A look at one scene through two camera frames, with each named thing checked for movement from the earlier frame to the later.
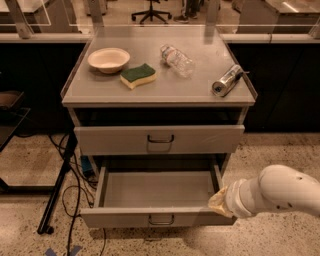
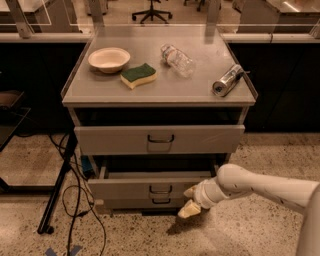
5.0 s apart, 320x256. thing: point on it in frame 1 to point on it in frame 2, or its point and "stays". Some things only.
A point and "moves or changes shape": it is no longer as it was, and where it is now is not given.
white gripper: [234, 201] to [201, 195]
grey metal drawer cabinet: [158, 97] stays
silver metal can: [222, 87] stays
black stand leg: [71, 146] stays
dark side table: [12, 113] stays
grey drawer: [150, 196] moves or changes shape
